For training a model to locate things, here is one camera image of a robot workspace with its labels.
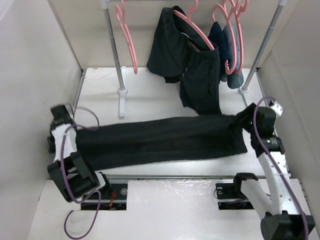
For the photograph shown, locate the black trousers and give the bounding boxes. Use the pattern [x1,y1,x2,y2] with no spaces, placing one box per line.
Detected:
[74,44,248,173]

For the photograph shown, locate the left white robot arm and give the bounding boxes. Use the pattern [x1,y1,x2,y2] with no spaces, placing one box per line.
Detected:
[47,104,116,204]

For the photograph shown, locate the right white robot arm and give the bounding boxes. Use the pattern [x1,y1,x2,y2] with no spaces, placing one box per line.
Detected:
[231,103,315,240]

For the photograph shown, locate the pink hanger with jeans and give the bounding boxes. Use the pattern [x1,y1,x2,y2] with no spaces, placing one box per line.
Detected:
[212,0,244,75]

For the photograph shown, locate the pink hanger with shorts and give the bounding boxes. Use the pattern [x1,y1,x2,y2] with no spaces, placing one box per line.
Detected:
[173,0,215,51]

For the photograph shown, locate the light blue hanging jeans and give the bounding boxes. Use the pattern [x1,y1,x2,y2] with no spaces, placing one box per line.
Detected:
[222,24,244,89]

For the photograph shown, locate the grey clothes rack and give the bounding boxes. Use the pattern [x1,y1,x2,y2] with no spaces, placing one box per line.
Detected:
[100,0,287,119]

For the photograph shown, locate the dark navy hanging garment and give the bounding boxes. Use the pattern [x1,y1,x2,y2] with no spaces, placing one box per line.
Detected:
[208,21,231,82]

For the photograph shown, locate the hanging black shorts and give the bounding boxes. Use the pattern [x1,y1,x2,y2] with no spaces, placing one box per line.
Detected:
[146,6,222,85]

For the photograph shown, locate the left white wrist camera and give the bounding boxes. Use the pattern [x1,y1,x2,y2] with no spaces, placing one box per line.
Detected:
[65,103,74,115]

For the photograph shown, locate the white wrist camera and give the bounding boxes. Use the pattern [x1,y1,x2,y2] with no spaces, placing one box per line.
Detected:
[65,103,74,115]
[268,99,284,118]

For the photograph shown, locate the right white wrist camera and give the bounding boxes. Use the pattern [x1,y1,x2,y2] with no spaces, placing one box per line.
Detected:
[268,99,284,118]

